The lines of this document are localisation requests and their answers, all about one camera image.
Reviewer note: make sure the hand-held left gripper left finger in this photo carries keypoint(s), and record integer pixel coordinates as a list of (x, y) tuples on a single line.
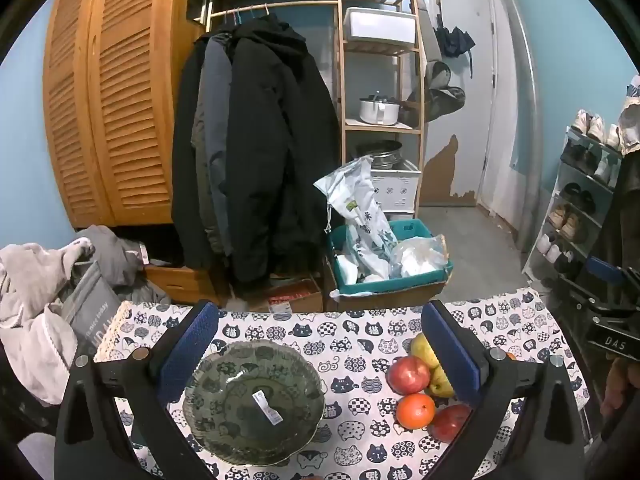
[(192, 355)]

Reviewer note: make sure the wooden louvred wardrobe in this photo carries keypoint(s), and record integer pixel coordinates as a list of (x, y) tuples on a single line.
[(125, 110)]

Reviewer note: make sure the large cardboard box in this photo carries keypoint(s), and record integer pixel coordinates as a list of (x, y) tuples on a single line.
[(390, 297)]

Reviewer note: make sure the green hanging bag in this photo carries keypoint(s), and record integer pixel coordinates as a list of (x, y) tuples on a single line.
[(442, 92)]

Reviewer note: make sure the grey door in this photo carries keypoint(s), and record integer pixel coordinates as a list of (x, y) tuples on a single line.
[(460, 110)]

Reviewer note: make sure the black hooded coat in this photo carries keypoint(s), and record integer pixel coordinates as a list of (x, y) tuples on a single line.
[(270, 135)]

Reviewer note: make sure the metal shoe rack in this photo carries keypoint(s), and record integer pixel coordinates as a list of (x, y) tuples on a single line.
[(565, 175)]

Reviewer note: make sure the bamboo shelf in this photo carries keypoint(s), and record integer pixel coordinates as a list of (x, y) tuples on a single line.
[(345, 85)]

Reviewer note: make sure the white lace cloth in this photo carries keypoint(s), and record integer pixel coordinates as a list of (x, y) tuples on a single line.
[(631, 125)]

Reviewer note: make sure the clear plastic bag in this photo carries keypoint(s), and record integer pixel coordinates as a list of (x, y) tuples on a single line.
[(420, 257)]

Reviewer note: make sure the dark hanging coat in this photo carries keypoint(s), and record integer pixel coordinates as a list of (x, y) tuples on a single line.
[(622, 210)]

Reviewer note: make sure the steel cooking pot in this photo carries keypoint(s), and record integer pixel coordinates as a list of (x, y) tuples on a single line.
[(377, 110)]

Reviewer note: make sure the metal basin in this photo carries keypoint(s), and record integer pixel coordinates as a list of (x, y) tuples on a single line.
[(380, 152)]

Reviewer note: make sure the flat cardboard box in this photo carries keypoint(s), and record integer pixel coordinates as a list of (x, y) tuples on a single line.
[(295, 300)]

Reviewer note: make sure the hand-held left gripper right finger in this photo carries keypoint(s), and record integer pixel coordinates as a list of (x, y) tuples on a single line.
[(450, 355)]

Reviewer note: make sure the cat print tablecloth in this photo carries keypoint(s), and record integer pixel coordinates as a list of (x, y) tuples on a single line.
[(350, 340)]

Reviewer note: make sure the row of shoes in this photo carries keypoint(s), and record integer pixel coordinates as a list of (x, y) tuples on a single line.
[(570, 225)]

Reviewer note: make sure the black jacket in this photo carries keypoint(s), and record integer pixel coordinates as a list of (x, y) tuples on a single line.
[(187, 170)]

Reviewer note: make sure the dark folded umbrella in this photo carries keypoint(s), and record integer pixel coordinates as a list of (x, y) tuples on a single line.
[(452, 40)]

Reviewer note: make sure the wooden clothes rail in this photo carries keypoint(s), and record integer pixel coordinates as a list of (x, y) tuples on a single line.
[(280, 6)]

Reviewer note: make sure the red apple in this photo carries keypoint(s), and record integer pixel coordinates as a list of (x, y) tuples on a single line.
[(409, 375), (449, 424)]

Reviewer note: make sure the white storage box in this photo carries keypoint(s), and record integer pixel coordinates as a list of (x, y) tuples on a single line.
[(380, 25)]

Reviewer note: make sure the pile of grey white clothes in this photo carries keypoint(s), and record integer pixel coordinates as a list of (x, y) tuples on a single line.
[(30, 320)]

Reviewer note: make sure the wooden drawer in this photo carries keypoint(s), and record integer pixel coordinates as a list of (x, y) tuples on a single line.
[(180, 280)]

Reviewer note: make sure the grey jacket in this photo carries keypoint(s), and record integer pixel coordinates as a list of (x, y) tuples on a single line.
[(215, 125)]

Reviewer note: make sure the white patterned box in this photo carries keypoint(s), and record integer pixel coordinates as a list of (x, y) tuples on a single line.
[(397, 187)]

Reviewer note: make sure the silver metal pipe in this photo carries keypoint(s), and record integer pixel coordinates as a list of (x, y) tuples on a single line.
[(527, 110)]

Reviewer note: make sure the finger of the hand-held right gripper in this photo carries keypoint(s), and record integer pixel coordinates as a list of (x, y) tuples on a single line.
[(605, 266), (597, 302)]

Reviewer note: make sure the grey tote bag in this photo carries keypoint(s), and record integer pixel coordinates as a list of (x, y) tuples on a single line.
[(92, 305)]

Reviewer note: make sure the dark grey garment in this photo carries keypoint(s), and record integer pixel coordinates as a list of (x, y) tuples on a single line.
[(112, 255)]

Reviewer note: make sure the green glass plate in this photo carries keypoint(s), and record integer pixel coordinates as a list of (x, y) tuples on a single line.
[(240, 400)]

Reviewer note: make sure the person's right hand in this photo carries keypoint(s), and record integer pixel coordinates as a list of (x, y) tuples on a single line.
[(617, 387)]

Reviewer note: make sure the yellow-green apple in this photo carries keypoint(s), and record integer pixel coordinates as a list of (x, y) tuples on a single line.
[(440, 385)]

